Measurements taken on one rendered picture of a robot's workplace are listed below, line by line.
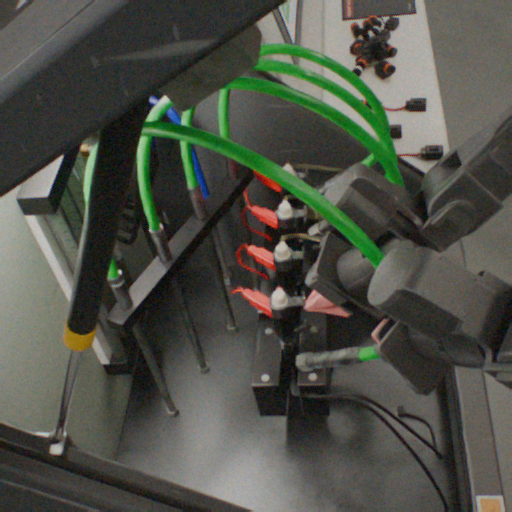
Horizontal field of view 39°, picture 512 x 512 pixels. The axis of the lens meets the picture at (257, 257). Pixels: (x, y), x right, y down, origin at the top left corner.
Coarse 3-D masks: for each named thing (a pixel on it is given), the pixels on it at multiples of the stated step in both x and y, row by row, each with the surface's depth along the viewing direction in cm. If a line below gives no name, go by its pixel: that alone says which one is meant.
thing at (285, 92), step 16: (240, 80) 77; (256, 80) 77; (288, 96) 78; (304, 96) 78; (160, 112) 80; (320, 112) 79; (336, 112) 79; (352, 128) 80; (144, 144) 84; (368, 144) 82; (144, 160) 86; (384, 160) 83; (144, 176) 88; (400, 176) 85; (144, 192) 90; (144, 208) 92; (160, 224) 95; (160, 240) 96; (160, 256) 98
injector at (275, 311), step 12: (288, 300) 91; (276, 312) 91; (288, 312) 92; (276, 324) 93; (288, 324) 93; (300, 324) 95; (288, 336) 95; (288, 348) 98; (288, 360) 100; (288, 372) 102
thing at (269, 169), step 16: (144, 128) 66; (160, 128) 65; (176, 128) 65; (192, 128) 64; (96, 144) 72; (208, 144) 64; (224, 144) 63; (240, 160) 63; (256, 160) 63; (272, 176) 63; (288, 176) 63; (304, 192) 63; (320, 208) 63; (336, 208) 63; (336, 224) 63; (352, 224) 64; (352, 240) 64; (368, 240) 64; (368, 256) 65; (384, 256) 65; (112, 272) 89; (368, 352) 76
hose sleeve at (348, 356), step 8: (320, 352) 82; (328, 352) 81; (336, 352) 80; (344, 352) 79; (352, 352) 78; (312, 360) 82; (320, 360) 81; (328, 360) 80; (336, 360) 79; (344, 360) 78; (352, 360) 78; (360, 360) 77; (312, 368) 83
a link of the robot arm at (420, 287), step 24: (408, 240) 55; (384, 264) 57; (408, 264) 53; (432, 264) 52; (456, 264) 52; (384, 288) 54; (408, 288) 51; (432, 288) 51; (456, 288) 52; (480, 288) 52; (504, 288) 53; (408, 312) 53; (432, 312) 53; (456, 312) 51; (480, 312) 52; (504, 312) 53; (432, 336) 55; (480, 336) 52; (504, 336) 52; (504, 384) 50
